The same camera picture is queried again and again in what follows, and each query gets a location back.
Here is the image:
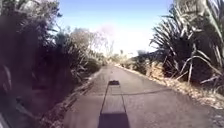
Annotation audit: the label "grey asphalt path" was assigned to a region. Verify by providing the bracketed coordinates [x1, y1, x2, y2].
[61, 64, 224, 128]

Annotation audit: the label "leaf-strewn dirt verge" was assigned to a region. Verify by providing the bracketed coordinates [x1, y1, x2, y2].
[33, 68, 104, 128]

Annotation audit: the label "dense dark bushes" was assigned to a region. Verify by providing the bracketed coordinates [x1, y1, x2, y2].
[0, 0, 109, 128]

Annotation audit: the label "dry grass verge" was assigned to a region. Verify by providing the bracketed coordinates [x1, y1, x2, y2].
[114, 63, 224, 111]

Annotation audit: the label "tall flax plants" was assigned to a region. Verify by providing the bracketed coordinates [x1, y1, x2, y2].
[131, 0, 224, 96]

